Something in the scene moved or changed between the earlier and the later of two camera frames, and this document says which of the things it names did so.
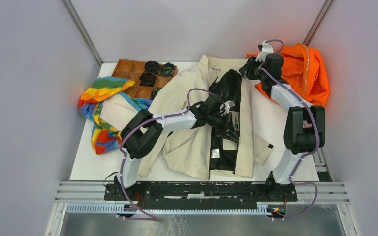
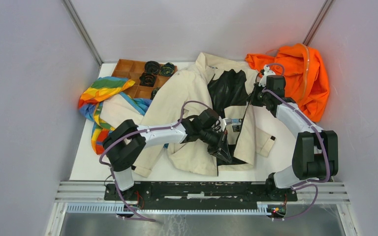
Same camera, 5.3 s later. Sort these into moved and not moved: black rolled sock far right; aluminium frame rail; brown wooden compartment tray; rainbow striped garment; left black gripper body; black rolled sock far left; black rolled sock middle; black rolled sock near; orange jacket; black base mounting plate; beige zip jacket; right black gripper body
Moved: right black gripper body; beige zip jacket; left black gripper body
Not moved: orange jacket; black rolled sock middle; black rolled sock far left; aluminium frame rail; rainbow striped garment; black rolled sock near; black rolled sock far right; brown wooden compartment tray; black base mounting plate
